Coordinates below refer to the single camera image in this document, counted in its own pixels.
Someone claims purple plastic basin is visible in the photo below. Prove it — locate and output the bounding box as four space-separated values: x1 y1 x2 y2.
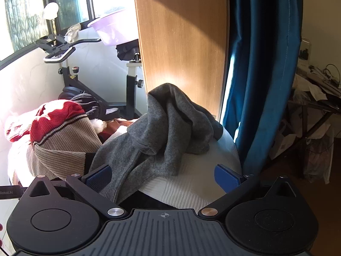
87 9 139 46

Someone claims red black beige knit sweater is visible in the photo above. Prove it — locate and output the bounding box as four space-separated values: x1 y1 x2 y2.
5 100 102 186

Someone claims black exercise bike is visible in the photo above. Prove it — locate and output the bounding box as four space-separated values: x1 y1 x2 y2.
35 34 144 120

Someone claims blue curtain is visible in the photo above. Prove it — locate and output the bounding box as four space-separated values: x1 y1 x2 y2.
222 0 303 175

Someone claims white round lamp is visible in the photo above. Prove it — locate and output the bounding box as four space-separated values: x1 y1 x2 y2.
43 2 59 35

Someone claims white knit cloth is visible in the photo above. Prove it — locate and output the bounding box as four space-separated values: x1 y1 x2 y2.
139 129 242 212

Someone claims wooden wardrobe panel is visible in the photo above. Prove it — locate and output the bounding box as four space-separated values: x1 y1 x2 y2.
135 0 229 118

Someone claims grey fleece garment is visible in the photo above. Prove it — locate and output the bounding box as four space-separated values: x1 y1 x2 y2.
90 83 223 204

